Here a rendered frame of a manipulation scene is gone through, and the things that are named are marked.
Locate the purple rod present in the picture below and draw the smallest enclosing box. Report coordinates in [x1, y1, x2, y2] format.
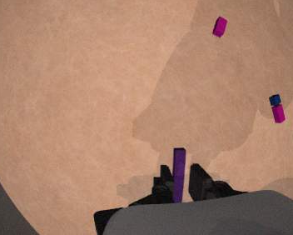
[172, 147, 186, 203]

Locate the magenta rectangular block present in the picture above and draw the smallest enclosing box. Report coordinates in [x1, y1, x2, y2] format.
[272, 104, 286, 123]
[212, 17, 227, 38]

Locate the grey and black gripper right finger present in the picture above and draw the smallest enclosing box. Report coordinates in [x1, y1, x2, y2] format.
[188, 163, 248, 202]

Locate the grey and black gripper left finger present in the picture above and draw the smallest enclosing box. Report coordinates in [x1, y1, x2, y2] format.
[93, 165, 175, 235]

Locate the small blue cube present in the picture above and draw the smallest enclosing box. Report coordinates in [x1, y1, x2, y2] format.
[269, 94, 281, 106]

